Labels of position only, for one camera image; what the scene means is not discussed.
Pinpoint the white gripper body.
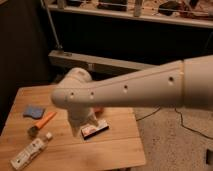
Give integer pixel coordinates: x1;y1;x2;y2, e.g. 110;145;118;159
68;107;97;127

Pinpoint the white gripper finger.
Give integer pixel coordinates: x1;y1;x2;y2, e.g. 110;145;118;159
71;126;80;137
88;120;99;127

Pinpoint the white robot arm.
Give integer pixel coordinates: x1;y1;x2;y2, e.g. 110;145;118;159
51;55;213;134

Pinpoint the red-brown bowl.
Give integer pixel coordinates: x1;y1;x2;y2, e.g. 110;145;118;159
93;107;104;114

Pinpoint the wooden table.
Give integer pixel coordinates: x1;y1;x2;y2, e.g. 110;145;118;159
0;85;146;171

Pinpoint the blue sponge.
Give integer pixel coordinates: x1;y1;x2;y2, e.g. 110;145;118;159
23;106;45;119

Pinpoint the white labelled bottle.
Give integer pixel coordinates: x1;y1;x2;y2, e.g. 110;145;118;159
10;132;53;171

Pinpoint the metal lamp pole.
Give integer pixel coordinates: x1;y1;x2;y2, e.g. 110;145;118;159
40;0;65;54

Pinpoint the white shelf with clutter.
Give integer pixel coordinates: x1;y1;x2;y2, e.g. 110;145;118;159
44;0;213;29

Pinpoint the orange handled brush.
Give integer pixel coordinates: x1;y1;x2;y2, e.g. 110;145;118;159
27;112;56;138

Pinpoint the black floor cable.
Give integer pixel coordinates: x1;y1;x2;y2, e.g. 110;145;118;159
134;106;213;141

